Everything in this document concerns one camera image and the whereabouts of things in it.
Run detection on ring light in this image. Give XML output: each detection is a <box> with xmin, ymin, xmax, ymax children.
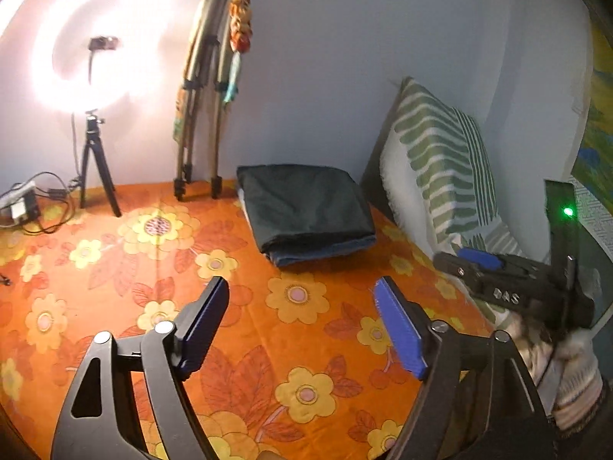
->
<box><xmin>29</xmin><ymin>0</ymin><xmax>159</xmax><ymax>116</ymax></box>

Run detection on orange floral tablecloth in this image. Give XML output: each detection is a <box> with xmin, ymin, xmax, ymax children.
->
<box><xmin>0</xmin><ymin>179</ymin><xmax>496</xmax><ymax>460</ymax></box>

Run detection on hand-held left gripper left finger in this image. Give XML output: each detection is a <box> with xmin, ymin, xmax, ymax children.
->
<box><xmin>50</xmin><ymin>275</ymin><xmax>231</xmax><ymax>460</ymax></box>

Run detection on green striped white cushion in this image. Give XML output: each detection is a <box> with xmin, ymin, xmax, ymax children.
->
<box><xmin>380</xmin><ymin>78</ymin><xmax>551</xmax><ymax>327</ymax></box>

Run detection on black cables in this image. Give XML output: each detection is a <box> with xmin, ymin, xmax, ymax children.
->
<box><xmin>0</xmin><ymin>172</ymin><xmax>87</xmax><ymax>235</ymax></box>

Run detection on white power strip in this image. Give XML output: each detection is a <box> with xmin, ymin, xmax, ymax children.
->
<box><xmin>0</xmin><ymin>183</ymin><xmax>34</xmax><ymax>209</ymax></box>

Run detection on folded blue jeans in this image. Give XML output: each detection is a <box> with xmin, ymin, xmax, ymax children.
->
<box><xmin>239</xmin><ymin>192</ymin><xmax>377</xmax><ymax>268</ymax></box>

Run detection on person's right hand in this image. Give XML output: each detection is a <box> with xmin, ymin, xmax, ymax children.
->
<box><xmin>506</xmin><ymin>317</ymin><xmax>605</xmax><ymax>431</ymax></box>

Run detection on hanging orange ornament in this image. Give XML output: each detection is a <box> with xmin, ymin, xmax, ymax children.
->
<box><xmin>223</xmin><ymin>0</ymin><xmax>252</xmax><ymax>104</ymax></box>

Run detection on silver folded tripod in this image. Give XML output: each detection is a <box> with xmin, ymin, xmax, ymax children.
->
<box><xmin>172</xmin><ymin>0</ymin><xmax>250</xmax><ymax>201</ymax></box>

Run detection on dark green pants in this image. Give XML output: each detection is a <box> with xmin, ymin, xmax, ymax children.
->
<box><xmin>236</xmin><ymin>164</ymin><xmax>375</xmax><ymax>255</ymax></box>

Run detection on black power adapter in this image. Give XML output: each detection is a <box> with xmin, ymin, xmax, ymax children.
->
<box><xmin>10</xmin><ymin>191</ymin><xmax>41</xmax><ymax>222</ymax></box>

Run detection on colourful hanging cloth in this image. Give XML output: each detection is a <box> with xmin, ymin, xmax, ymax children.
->
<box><xmin>173</xmin><ymin>84</ymin><xmax>192</xmax><ymax>145</ymax></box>

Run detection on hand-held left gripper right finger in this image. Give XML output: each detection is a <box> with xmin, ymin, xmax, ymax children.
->
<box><xmin>372</xmin><ymin>276</ymin><xmax>556</xmax><ymax>460</ymax></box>

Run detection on person's right forearm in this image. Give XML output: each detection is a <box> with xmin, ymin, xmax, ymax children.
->
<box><xmin>551</xmin><ymin>378</ymin><xmax>613</xmax><ymax>460</ymax></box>

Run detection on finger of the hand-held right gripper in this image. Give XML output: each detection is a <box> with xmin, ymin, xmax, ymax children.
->
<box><xmin>433</xmin><ymin>253</ymin><xmax>485</xmax><ymax>298</ymax></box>
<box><xmin>456</xmin><ymin>248</ymin><xmax>503</xmax><ymax>270</ymax></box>

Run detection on wall painting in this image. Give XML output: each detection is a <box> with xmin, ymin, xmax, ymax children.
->
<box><xmin>572</xmin><ymin>24</ymin><xmax>613</xmax><ymax>187</ymax></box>

